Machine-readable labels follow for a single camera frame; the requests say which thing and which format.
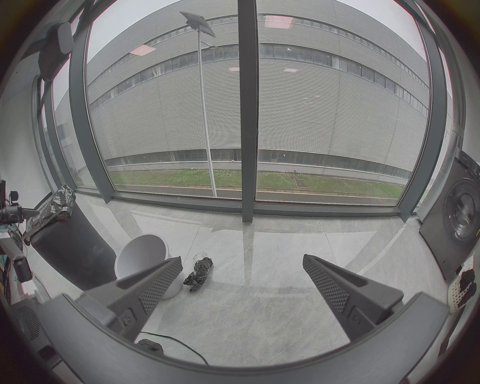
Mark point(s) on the black plastic bag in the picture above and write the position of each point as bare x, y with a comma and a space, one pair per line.
52, 210

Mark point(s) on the white laundry basket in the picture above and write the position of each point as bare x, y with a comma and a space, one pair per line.
455, 296

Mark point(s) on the dark grey round chair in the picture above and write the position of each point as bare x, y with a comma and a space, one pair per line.
75, 247

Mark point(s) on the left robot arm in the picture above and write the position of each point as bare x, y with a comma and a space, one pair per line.
20, 268

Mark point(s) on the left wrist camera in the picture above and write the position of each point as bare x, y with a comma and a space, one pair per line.
13, 196

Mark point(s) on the black washing machine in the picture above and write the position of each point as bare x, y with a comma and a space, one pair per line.
457, 213

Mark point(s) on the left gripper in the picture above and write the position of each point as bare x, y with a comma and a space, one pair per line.
9, 214

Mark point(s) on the black garment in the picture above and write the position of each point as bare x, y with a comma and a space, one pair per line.
468, 281

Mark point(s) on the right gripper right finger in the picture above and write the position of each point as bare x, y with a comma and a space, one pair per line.
337, 288

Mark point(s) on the window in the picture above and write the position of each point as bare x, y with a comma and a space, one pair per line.
247, 112

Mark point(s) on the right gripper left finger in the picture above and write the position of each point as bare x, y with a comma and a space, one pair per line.
153, 285

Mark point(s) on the crumpled black plastic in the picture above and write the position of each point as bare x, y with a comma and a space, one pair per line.
200, 272

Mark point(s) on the white trash bin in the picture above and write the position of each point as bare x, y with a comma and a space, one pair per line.
142, 255

